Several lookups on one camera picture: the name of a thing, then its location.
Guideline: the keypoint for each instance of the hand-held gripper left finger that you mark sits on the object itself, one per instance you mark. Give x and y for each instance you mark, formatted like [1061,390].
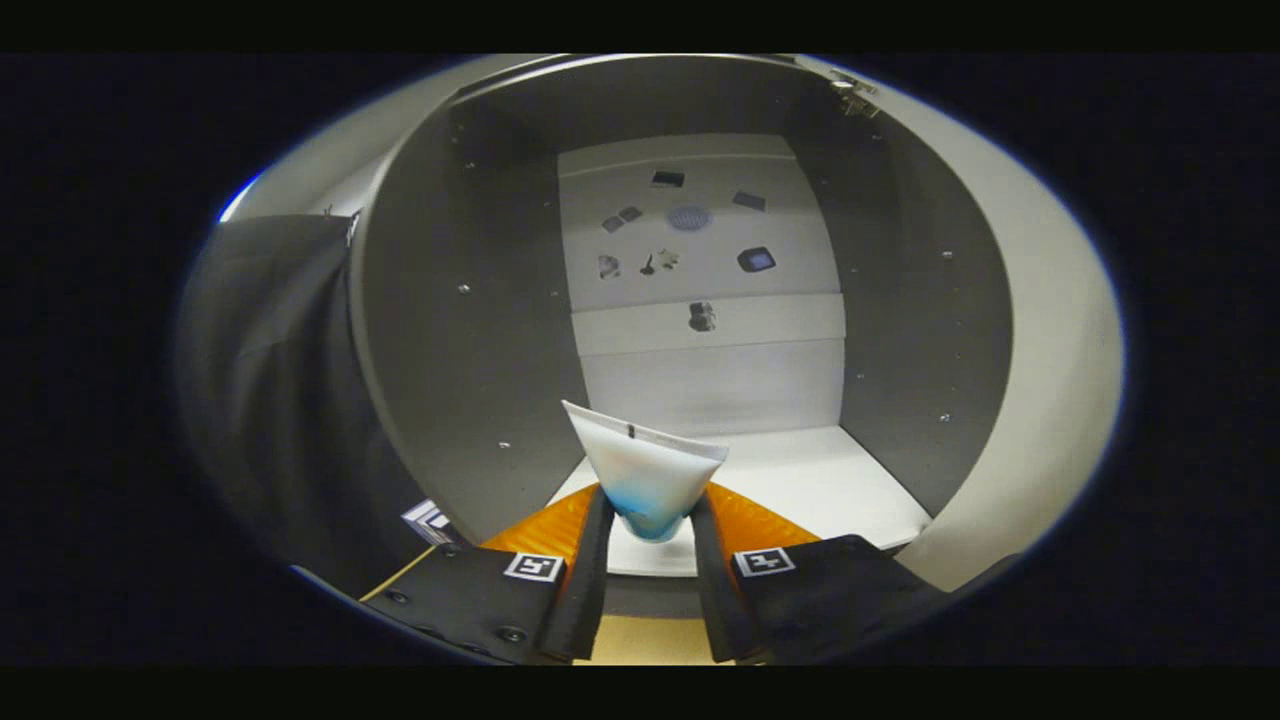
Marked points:
[585,600]

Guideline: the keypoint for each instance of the white and blue tube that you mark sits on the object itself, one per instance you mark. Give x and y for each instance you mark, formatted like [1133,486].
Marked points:
[645,470]

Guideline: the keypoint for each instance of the beige cabinet door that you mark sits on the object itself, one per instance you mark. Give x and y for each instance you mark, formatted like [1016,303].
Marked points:
[1050,350]

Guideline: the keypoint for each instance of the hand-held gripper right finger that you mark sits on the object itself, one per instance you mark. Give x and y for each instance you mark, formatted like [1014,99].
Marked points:
[715,600]

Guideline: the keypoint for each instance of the black backdrop cloth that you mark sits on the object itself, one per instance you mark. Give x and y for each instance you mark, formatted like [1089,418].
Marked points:
[280,400]

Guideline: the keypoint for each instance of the dark grey cabinet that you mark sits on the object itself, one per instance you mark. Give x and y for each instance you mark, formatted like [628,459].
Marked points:
[460,350]

